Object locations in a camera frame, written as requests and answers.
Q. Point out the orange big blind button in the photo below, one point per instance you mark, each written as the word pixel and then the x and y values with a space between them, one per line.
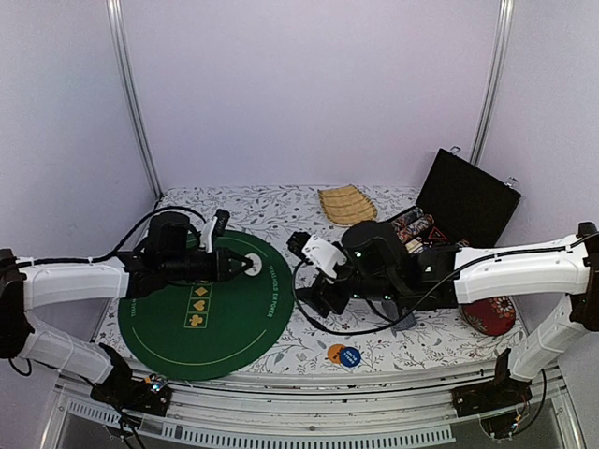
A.
pixel 334 353

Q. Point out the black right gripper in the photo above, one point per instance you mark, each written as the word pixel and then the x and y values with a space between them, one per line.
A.
pixel 321 297

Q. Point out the red floral round cushion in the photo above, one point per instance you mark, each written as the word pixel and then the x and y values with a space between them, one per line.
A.
pixel 492 316

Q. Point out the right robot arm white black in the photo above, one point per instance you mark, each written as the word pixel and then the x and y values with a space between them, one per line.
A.
pixel 371 263

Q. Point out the black poker chip case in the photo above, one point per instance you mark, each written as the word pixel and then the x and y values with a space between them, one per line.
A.
pixel 459 204

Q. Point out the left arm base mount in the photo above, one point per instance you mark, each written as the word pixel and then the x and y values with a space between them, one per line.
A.
pixel 120 390

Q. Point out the woven bamboo tray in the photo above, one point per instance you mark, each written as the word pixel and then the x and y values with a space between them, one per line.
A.
pixel 346 206

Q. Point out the right aluminium frame post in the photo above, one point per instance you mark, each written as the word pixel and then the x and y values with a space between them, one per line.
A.
pixel 498 55

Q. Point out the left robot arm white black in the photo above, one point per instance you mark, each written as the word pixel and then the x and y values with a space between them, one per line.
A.
pixel 173 251

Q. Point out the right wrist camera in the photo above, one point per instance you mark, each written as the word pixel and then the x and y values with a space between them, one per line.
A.
pixel 320 253

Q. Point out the white dealer button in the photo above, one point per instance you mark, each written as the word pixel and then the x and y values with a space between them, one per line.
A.
pixel 255 266

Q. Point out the left aluminium frame post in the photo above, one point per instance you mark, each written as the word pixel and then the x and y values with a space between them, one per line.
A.
pixel 123 61

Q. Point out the blue patterned card deck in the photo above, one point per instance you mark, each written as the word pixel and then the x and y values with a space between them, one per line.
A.
pixel 391 312

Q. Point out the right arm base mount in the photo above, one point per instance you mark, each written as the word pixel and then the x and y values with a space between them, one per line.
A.
pixel 501 391

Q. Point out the aluminium frame post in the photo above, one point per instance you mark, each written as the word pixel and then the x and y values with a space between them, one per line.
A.
pixel 498 55
pixel 123 61

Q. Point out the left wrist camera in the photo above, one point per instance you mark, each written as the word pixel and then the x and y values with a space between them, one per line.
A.
pixel 213 229

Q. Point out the round green poker mat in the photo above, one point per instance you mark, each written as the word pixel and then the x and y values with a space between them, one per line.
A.
pixel 209 329

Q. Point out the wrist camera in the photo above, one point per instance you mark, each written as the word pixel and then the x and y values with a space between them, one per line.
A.
pixel 320 253
pixel 213 229

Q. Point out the blue small blind button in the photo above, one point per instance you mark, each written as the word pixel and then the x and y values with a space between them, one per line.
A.
pixel 350 357

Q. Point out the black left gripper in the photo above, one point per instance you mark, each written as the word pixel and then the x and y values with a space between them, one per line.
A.
pixel 222 267

